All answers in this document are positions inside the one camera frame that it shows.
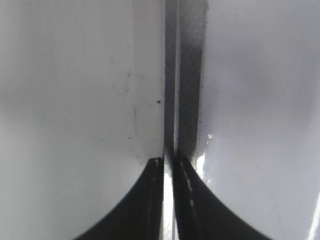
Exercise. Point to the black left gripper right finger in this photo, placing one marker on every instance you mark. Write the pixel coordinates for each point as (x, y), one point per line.
(200, 215)

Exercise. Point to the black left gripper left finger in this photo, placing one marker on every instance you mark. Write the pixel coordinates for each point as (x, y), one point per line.
(138, 215)

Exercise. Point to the white board with grey frame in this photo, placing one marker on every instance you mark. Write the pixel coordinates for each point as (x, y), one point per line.
(248, 108)

